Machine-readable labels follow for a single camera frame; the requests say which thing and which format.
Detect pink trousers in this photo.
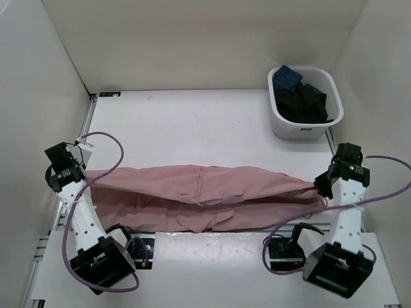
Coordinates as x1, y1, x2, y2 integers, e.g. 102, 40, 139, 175
87, 165, 326, 233

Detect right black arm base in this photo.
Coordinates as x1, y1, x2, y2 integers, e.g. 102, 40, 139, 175
268, 234, 306, 272

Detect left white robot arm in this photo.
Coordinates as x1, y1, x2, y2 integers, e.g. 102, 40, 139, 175
45, 142, 136, 295

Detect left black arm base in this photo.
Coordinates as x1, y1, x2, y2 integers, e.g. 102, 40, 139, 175
127, 234, 155, 270

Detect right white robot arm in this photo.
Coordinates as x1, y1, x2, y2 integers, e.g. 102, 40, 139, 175
288, 143, 373, 298

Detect black folded garment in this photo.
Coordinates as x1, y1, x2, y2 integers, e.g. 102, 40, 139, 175
274, 84, 333, 124

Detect small dark label sticker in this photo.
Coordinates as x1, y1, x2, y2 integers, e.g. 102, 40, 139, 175
99, 92, 121, 98

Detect white plastic laundry basket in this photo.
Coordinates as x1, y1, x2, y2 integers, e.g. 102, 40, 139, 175
268, 66, 344, 141

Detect blue folded garment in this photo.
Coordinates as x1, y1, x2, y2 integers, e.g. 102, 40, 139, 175
272, 65, 322, 94

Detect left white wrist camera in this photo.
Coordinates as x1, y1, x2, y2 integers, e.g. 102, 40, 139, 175
71, 141, 94, 168

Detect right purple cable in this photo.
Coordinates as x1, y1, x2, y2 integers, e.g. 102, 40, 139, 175
262, 155, 411, 275

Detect purple cable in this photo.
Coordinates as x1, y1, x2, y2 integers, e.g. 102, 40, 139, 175
262, 155, 411, 275
62, 132, 141, 293

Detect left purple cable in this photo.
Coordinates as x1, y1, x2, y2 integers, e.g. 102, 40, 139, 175
62, 132, 141, 293

